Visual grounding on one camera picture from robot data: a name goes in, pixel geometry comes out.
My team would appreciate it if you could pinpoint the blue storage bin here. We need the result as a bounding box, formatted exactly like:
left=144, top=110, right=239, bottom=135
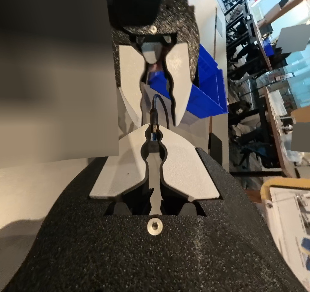
left=263, top=38, right=275, bottom=58
left=148, top=43, right=229, bottom=118

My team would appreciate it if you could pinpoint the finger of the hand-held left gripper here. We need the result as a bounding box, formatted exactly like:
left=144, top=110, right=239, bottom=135
left=165, top=42, right=193, bottom=127
left=117, top=45, right=147, bottom=128

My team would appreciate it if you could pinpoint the black usb cable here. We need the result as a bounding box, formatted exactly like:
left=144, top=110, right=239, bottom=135
left=150, top=94, right=170, bottom=134

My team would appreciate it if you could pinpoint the wooden document stand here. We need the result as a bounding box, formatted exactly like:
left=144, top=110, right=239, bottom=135
left=291, top=106, right=310, bottom=124

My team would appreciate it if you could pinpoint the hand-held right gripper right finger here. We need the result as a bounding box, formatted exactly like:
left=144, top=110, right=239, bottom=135
left=159, top=126, right=221, bottom=202

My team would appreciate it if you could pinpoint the wooden office desk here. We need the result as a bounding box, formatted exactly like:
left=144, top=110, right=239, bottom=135
left=230, top=84, right=295, bottom=178

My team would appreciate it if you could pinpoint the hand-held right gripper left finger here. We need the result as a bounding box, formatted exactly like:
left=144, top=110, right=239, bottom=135
left=89, top=124, right=149, bottom=199

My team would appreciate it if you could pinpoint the black office chair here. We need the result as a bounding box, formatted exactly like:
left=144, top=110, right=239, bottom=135
left=232, top=127, right=272, bottom=169

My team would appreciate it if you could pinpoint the instruction board on white stand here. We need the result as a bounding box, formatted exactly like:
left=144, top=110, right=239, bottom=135
left=260, top=177, right=310, bottom=292

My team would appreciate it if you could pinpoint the black backpack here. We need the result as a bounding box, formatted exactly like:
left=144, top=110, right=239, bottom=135
left=229, top=102, right=251, bottom=123

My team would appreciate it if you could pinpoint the black flat desk plate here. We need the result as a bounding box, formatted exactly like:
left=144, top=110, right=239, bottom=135
left=208, top=132, right=223, bottom=166

